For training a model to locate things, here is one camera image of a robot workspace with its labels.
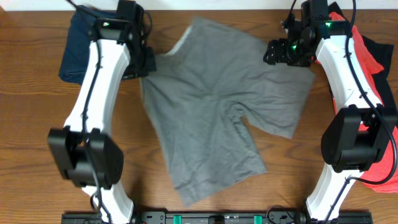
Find grey khaki shorts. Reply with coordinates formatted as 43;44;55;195
140;17;315;207

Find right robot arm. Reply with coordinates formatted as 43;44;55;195
263;0;397;223

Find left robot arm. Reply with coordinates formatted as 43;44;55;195
47;1;156;223

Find folded navy blue shorts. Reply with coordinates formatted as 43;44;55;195
58;5;116;85

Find black garment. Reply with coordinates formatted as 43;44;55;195
328;1;398;110

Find red soccer t-shirt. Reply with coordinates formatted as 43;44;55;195
315;11;398;194

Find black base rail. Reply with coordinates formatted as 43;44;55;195
61;211;373;224

